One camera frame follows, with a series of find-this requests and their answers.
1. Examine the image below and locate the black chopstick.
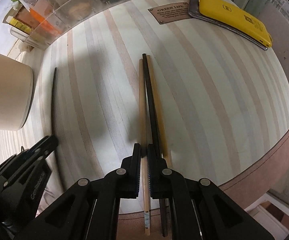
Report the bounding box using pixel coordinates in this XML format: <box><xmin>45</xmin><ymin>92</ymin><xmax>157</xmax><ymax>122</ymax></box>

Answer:
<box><xmin>141</xmin><ymin>53</ymin><xmax>169</xmax><ymax>237</ymax></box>
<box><xmin>50</xmin><ymin>67</ymin><xmax>66</xmax><ymax>189</ymax></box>

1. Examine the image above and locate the beige round utensil holder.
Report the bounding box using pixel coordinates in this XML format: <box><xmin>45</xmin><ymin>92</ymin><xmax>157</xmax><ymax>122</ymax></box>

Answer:
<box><xmin>0</xmin><ymin>46</ymin><xmax>34</xmax><ymax>131</ymax></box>

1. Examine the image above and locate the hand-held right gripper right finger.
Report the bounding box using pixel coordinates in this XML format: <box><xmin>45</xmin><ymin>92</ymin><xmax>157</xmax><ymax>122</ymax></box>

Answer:
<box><xmin>147</xmin><ymin>144</ymin><xmax>276</xmax><ymax>240</ymax></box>

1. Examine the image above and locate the yellow box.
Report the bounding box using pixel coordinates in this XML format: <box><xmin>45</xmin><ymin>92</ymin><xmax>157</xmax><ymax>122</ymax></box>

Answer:
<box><xmin>4</xmin><ymin>15</ymin><xmax>33</xmax><ymax>34</ymax></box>

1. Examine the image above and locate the striped cat print tablecloth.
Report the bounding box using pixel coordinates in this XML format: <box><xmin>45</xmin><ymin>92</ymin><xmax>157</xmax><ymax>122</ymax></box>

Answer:
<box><xmin>0</xmin><ymin>0</ymin><xmax>289</xmax><ymax>240</ymax></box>

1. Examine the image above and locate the yellow cased phone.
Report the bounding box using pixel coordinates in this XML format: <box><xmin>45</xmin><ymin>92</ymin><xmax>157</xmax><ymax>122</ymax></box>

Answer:
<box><xmin>188</xmin><ymin>0</ymin><xmax>273</xmax><ymax>52</ymax></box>

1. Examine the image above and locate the orange white packet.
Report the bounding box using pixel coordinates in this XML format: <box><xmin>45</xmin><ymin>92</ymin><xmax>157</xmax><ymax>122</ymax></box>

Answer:
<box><xmin>13</xmin><ymin>0</ymin><xmax>62</xmax><ymax>37</ymax></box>

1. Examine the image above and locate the clear acrylic organizer tray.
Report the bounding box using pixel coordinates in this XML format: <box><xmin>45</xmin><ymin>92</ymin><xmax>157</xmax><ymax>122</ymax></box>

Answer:
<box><xmin>9</xmin><ymin>0</ymin><xmax>150</xmax><ymax>48</ymax></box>

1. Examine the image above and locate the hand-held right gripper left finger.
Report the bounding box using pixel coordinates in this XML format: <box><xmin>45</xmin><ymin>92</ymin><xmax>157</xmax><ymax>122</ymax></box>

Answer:
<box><xmin>14</xmin><ymin>142</ymin><xmax>143</xmax><ymax>240</ymax></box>

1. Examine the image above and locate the light wooden chopstick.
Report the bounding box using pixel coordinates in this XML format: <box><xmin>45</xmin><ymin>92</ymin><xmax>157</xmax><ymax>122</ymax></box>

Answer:
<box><xmin>138</xmin><ymin>59</ymin><xmax>152</xmax><ymax>236</ymax></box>
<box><xmin>146</xmin><ymin>54</ymin><xmax>173</xmax><ymax>168</ymax></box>

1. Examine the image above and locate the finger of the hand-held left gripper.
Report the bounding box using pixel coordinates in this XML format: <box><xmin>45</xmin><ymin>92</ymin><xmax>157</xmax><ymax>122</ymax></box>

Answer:
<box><xmin>0</xmin><ymin>146</ymin><xmax>41</xmax><ymax>170</ymax></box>
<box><xmin>34</xmin><ymin>134</ymin><xmax>59</xmax><ymax>157</ymax></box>

